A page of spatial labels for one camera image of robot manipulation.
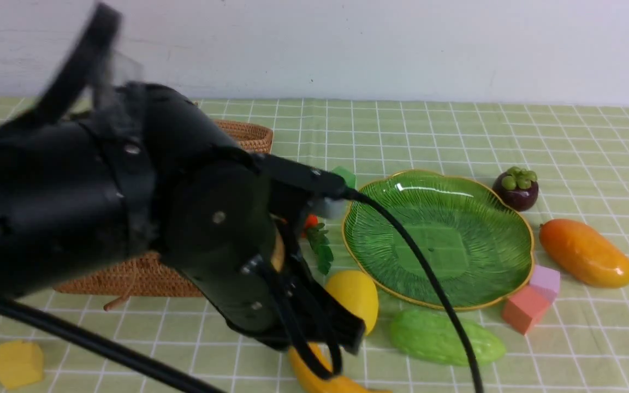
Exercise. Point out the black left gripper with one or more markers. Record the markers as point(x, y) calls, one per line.
point(272, 295)

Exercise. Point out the orange toy mango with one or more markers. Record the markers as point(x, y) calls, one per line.
point(584, 253)

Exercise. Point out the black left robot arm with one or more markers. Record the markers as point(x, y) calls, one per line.
point(81, 195)

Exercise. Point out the green leaf-shaped glass plate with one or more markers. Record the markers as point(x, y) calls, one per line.
point(480, 249)

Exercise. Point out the green foam cube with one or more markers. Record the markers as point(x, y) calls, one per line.
point(348, 176)

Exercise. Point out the coral foam cube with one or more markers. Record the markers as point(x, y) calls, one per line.
point(524, 309)

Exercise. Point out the green toy bitter gourd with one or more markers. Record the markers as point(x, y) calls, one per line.
point(432, 337)

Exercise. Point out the yellow toy lemon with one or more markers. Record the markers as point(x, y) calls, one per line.
point(357, 292)

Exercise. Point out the orange toy carrot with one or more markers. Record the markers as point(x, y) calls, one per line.
point(316, 235)

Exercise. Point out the yellow foam block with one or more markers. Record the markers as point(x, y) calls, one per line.
point(21, 364)

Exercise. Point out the pink foam cube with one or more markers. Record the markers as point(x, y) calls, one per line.
point(546, 281)

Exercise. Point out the yellow toy banana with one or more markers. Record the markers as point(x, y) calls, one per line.
point(311, 383)

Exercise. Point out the woven wicker basket green lining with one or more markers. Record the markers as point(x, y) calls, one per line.
point(145, 275)

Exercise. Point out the purple toy mangosteen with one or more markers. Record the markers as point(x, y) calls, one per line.
point(518, 188)

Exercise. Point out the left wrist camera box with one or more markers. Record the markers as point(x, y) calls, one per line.
point(297, 190)

